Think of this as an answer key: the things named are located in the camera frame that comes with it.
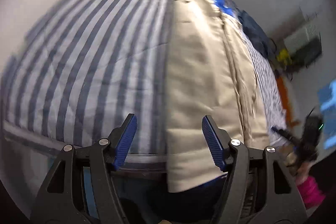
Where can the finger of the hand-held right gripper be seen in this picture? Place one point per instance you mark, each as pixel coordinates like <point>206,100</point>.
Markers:
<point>284,134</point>

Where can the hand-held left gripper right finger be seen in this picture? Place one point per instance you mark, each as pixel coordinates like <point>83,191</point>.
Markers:
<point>212,140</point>

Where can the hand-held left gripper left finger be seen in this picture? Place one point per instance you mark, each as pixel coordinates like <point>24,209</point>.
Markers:
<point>126,140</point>

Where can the beige jacket with blue lining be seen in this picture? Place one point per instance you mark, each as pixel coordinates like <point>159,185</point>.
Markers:
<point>204,77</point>

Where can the person's right hand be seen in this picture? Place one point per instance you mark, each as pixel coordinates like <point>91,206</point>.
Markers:
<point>295,162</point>

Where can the orange object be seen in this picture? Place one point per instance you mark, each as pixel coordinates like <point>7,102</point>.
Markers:
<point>284,98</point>

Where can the yellow object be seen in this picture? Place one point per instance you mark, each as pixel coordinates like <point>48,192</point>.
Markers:
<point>283,56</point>

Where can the blue white striped blanket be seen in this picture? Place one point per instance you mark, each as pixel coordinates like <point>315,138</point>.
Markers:
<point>86,56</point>

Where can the white air conditioner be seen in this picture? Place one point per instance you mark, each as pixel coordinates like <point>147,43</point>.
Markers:
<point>299,37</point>

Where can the dark blue cloth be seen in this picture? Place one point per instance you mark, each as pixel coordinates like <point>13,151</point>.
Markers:
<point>256,29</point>

